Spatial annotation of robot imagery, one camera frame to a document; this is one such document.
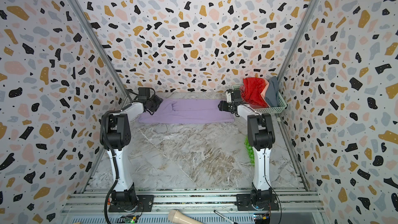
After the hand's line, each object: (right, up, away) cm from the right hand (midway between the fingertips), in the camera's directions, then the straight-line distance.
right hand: (220, 102), depth 106 cm
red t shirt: (+22, +7, +4) cm, 24 cm away
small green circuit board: (-44, -54, -35) cm, 78 cm away
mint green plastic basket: (+44, -1, +4) cm, 44 cm away
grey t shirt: (+36, +5, +3) cm, 37 cm away
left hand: (-39, +3, -1) cm, 39 cm away
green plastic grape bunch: (+16, -28, -18) cm, 37 cm away
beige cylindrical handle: (-22, -51, -38) cm, 68 cm away
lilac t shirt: (-26, -6, +5) cm, 27 cm away
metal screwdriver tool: (+3, -55, -36) cm, 66 cm away
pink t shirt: (+28, +1, +3) cm, 28 cm away
